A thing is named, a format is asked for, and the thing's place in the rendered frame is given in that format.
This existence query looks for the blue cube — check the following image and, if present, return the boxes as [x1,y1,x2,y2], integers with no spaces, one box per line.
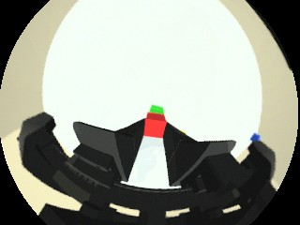
[251,132,260,142]

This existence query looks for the red block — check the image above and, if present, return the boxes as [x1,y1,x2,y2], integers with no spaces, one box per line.
[143,112,166,139]

